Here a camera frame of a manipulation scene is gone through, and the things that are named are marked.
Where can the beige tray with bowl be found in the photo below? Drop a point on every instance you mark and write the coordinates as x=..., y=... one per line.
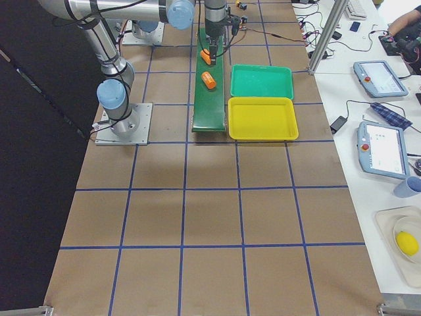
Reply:
x=390, y=222

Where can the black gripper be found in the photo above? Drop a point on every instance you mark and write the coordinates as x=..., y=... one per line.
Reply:
x=213, y=29

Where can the black power adapter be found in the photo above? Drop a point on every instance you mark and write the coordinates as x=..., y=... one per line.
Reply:
x=337, y=124

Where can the white keyboard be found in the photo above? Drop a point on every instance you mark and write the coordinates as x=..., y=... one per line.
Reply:
x=355, y=11

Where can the teach pendant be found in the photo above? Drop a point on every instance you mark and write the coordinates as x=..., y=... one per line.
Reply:
x=378, y=79
x=382, y=150

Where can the lower teach pendant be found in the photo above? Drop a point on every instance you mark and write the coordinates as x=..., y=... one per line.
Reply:
x=382, y=150

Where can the aluminium frame post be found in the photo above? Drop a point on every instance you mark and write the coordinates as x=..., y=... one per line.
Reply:
x=330, y=26

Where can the person hand at desk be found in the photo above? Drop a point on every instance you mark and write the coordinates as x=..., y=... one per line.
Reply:
x=403, y=21

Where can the orange cylinder with white text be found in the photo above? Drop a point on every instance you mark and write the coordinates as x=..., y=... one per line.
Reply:
x=208, y=80

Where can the blue plaid cloth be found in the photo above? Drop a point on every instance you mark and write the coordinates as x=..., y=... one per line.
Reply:
x=391, y=117

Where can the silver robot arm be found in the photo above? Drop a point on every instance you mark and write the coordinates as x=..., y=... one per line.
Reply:
x=90, y=17
x=144, y=30

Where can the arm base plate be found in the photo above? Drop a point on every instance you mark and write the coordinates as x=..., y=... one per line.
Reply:
x=129, y=39
x=134, y=130

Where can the green conveyor belt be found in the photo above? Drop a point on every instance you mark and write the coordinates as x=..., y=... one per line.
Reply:
x=209, y=105

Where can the yellow lemon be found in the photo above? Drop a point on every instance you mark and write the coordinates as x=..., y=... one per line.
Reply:
x=407, y=243

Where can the yellow plastic tray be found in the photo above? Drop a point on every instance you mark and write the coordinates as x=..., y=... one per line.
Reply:
x=262, y=118

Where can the dark blue phone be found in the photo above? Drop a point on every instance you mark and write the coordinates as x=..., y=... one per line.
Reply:
x=355, y=26

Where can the light blue cup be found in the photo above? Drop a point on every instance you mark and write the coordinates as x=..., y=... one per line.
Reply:
x=408, y=188

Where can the green plastic tray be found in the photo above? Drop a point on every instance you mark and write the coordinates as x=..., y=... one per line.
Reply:
x=261, y=81

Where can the plain orange cylinder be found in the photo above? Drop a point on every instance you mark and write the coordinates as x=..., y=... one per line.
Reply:
x=206, y=57

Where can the upper teach pendant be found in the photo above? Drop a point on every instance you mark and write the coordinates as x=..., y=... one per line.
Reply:
x=378, y=79

